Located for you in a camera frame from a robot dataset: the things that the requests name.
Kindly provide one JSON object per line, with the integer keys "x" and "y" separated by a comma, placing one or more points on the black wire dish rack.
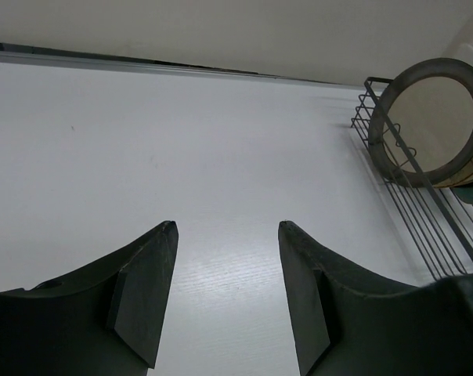
{"x": 433, "y": 226}

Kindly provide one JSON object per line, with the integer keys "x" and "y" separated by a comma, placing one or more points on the grey rim cream plate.
{"x": 431, "y": 105}

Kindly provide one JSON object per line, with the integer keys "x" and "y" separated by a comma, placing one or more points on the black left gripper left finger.
{"x": 104, "y": 318}

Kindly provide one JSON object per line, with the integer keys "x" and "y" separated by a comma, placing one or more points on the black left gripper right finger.
{"x": 348, "y": 320}

